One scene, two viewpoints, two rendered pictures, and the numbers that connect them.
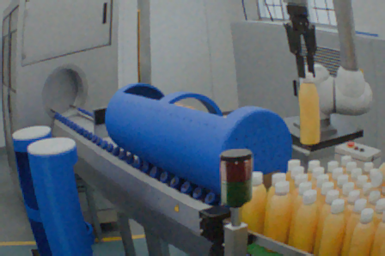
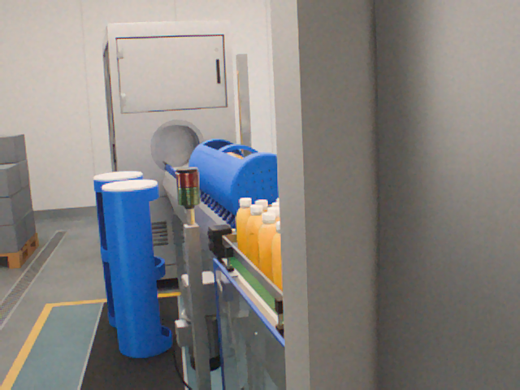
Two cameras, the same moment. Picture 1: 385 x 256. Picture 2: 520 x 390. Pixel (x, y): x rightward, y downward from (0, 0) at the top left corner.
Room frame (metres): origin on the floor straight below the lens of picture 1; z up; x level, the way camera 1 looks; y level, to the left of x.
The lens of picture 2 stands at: (-0.39, -0.60, 1.45)
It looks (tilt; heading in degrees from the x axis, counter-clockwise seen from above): 10 degrees down; 12
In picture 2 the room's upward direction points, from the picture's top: 3 degrees counter-clockwise
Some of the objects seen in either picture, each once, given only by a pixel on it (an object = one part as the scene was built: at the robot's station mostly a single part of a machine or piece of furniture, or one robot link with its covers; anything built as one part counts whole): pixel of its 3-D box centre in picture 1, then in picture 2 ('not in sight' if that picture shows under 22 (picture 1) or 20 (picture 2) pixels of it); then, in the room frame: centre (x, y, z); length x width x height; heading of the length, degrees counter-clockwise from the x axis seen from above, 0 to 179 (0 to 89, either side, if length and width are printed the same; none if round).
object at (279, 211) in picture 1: (279, 221); (257, 240); (1.28, -0.21, 0.99); 0.07 x 0.07 x 0.19
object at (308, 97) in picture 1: (309, 110); not in sight; (1.50, -0.34, 1.24); 0.07 x 0.07 x 0.19
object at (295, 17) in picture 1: (298, 18); not in sight; (1.49, -0.34, 1.53); 0.08 x 0.07 x 0.09; 119
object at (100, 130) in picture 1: (102, 122); not in sight; (2.72, 0.45, 1.00); 0.10 x 0.04 x 0.15; 119
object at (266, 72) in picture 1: (322, 115); not in sight; (3.90, -1.02, 0.72); 2.15 x 0.54 x 1.45; 22
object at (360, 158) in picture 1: (357, 161); not in sight; (1.52, -0.56, 1.05); 0.20 x 0.10 x 0.10; 29
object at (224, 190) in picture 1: (236, 189); (188, 195); (1.05, -0.08, 1.18); 0.06 x 0.06 x 0.05
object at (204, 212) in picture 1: (217, 225); (222, 240); (1.42, -0.05, 0.95); 0.10 x 0.07 x 0.10; 119
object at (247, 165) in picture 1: (236, 167); (188, 179); (1.05, -0.08, 1.23); 0.06 x 0.06 x 0.04
